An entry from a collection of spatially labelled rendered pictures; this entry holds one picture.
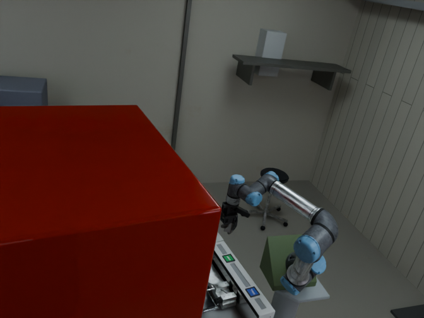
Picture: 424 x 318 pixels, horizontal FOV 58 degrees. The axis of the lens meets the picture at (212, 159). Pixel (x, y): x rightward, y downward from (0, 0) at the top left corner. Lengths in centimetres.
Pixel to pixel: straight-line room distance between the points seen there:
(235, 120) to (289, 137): 82
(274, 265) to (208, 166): 263
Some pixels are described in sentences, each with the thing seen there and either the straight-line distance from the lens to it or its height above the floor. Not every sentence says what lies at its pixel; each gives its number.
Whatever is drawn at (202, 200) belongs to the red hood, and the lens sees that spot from 103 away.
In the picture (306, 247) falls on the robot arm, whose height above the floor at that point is 139.
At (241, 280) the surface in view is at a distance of 210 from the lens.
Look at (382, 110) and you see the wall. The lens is 441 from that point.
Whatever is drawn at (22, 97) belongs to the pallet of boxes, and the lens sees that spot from 356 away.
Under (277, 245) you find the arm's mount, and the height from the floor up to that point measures 101.
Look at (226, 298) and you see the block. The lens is 206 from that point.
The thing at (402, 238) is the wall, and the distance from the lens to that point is 427.
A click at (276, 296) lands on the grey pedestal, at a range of 246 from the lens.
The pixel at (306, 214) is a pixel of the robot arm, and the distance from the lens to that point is 185.
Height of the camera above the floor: 237
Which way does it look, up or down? 26 degrees down
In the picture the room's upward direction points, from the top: 9 degrees clockwise
